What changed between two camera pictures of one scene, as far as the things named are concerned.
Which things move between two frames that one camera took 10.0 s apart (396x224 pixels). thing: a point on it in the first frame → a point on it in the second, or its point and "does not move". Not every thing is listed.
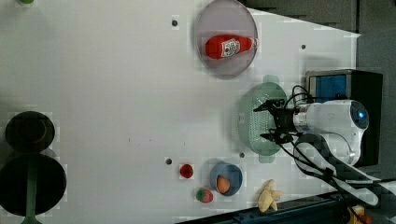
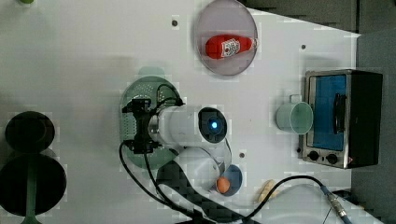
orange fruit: (223, 185) does not move
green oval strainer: (253, 124) → (151, 83)
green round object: (27, 1) does not move
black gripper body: (285, 120) → (142, 143)
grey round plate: (220, 19) does not move
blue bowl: (233, 174) does not move
